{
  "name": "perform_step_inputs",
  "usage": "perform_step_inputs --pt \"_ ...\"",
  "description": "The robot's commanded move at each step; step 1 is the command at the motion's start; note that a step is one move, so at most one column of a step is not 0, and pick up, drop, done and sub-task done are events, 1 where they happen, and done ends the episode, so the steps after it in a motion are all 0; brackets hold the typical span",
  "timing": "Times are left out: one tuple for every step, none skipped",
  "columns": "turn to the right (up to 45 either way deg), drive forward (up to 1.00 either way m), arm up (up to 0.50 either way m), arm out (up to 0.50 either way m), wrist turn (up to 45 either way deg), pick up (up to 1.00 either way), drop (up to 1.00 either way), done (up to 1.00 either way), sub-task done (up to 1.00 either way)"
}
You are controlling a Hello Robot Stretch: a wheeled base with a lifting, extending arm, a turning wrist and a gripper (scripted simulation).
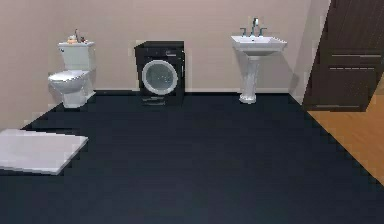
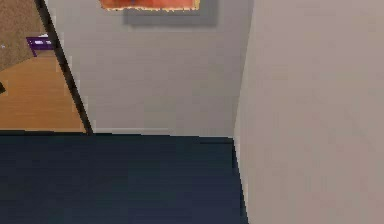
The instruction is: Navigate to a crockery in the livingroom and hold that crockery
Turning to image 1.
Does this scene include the black washing machine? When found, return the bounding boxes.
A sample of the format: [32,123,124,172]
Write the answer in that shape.
[134,40,186,108]

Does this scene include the grey sink faucet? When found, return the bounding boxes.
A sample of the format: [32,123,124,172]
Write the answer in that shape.
[239,17,268,38]

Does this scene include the white toilet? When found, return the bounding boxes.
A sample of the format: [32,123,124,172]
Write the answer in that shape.
[47,40,97,110]

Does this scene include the small dark bottle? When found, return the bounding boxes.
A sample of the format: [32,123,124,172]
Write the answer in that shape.
[74,28,86,44]

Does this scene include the white floor mat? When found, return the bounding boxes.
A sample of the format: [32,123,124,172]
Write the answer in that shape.
[0,128,90,176]

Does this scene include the dark brown room door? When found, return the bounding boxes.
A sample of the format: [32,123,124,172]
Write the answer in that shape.
[302,0,384,113]

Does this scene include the white pedestal sink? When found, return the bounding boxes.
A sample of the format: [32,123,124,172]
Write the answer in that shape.
[230,34,288,105]

